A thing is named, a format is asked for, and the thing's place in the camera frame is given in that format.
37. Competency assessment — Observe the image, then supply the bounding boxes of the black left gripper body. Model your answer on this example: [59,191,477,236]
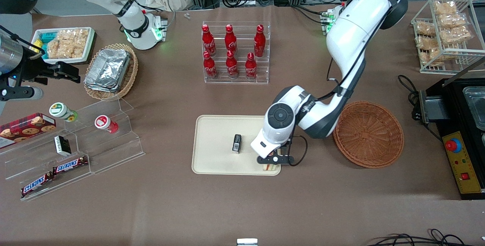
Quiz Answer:
[265,138,294,157]

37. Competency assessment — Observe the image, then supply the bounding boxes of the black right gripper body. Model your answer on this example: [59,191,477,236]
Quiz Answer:
[13,59,58,86]

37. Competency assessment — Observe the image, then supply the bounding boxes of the white rectangular snack tray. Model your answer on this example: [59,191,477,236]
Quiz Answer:
[30,27,95,65]

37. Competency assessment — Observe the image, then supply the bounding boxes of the aluminium foil tray stack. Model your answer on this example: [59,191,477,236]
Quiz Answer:
[84,49,131,93]

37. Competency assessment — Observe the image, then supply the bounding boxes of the oval light wicker basket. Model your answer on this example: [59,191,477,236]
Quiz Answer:
[83,43,139,101]

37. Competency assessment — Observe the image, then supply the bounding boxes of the cream plastic tray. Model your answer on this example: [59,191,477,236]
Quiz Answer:
[191,115,282,176]

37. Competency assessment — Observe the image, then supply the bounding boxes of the round brown wicker basket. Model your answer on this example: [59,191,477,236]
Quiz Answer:
[332,101,405,169]

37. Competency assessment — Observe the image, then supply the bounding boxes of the clear glass oven tray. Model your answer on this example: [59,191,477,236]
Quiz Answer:
[463,86,485,131]

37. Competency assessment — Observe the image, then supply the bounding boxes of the rice cracker snack pack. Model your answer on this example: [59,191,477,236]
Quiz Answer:
[60,30,76,59]
[416,36,437,50]
[437,13,469,29]
[427,48,448,65]
[74,29,90,58]
[433,0,458,16]
[441,26,472,44]
[46,38,62,59]
[415,21,437,36]

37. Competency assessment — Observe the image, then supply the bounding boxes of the green sunflower yogurt cup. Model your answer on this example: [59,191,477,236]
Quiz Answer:
[49,102,78,122]

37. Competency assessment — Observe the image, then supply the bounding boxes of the red tartan cookie box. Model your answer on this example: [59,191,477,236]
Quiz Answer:
[0,113,56,149]

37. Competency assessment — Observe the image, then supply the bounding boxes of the red strawberry yogurt cup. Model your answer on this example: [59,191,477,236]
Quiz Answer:
[94,115,119,134]

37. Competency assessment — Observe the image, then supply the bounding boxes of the clear acrylic bottle rack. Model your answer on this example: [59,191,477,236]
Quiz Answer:
[202,21,271,84]

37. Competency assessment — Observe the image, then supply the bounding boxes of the Snickers chocolate bar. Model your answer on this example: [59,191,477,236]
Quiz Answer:
[20,172,54,197]
[52,156,89,175]

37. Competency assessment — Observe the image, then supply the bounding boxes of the red Coca-Cola bottle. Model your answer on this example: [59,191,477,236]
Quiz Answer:
[245,52,258,80]
[201,25,217,57]
[253,25,266,58]
[224,25,238,54]
[226,50,239,79]
[203,51,218,79]

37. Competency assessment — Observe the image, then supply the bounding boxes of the clear acrylic stepped shelf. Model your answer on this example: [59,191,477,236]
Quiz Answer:
[0,96,146,202]

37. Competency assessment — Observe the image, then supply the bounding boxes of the red emergency stop button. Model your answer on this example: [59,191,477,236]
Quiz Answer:
[445,138,462,153]

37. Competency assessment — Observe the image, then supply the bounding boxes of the black tabletop appliance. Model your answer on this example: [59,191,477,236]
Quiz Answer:
[418,77,485,201]

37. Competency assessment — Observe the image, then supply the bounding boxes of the yellow control panel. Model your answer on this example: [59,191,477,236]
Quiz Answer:
[442,131,483,194]

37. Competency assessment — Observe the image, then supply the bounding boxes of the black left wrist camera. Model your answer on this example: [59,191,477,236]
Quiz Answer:
[257,155,295,165]

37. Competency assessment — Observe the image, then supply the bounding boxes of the black camera cable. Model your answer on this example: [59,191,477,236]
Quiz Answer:
[282,135,308,167]

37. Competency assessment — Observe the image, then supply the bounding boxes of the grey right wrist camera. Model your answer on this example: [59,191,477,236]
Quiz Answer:
[0,86,44,101]

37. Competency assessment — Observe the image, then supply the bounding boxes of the black appliance power cable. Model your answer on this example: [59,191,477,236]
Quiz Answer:
[397,74,422,122]

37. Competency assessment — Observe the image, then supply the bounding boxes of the black floor cables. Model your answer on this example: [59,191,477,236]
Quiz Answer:
[365,229,469,246]

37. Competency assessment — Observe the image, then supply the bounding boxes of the white wire rack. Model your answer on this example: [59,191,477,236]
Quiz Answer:
[411,0,485,75]

